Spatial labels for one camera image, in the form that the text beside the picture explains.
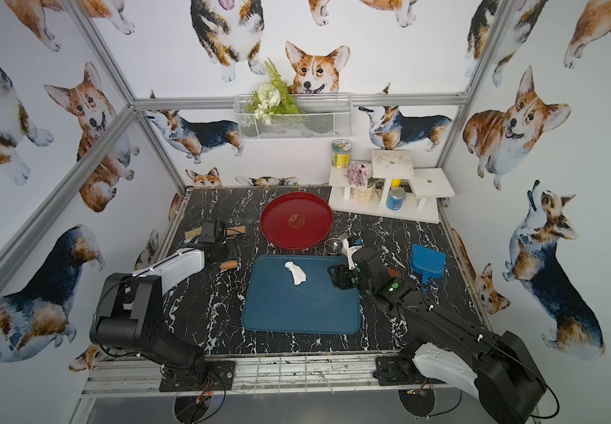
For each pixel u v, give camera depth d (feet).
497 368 1.31
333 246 3.31
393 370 2.44
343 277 2.35
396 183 3.52
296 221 3.61
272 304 2.87
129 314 1.48
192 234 3.49
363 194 3.64
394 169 3.19
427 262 3.24
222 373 2.42
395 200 3.53
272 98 2.55
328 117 3.04
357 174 3.12
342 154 3.39
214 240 2.42
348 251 2.45
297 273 3.04
